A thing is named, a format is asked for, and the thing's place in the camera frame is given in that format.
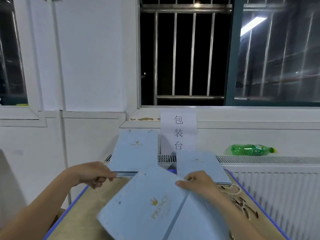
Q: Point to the person's right hand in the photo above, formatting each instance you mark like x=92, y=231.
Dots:
x=201, y=183

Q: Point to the person's left hand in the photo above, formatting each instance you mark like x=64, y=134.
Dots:
x=92, y=173

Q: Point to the stack of blue paper bags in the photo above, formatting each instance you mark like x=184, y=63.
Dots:
x=202, y=165

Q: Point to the stack of finished blue bags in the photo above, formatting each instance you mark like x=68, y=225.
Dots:
x=127, y=173

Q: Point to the person's left forearm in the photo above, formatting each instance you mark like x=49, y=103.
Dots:
x=40, y=207

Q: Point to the person's right forearm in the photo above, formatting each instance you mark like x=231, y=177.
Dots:
x=237, y=220

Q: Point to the blue-edged wooden desk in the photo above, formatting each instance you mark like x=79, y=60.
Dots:
x=80, y=217

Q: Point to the white paper sign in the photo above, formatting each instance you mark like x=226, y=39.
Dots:
x=178, y=130

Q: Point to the green plastic bottle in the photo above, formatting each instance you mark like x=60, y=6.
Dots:
x=250, y=150

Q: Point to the white radiator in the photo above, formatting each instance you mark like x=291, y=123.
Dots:
x=285, y=197

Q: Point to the metal window grille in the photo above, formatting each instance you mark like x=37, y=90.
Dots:
x=185, y=97

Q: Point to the white framed window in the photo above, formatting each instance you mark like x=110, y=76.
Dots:
x=20, y=112

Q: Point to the teal framed sliding window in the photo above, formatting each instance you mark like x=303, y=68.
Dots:
x=280, y=52

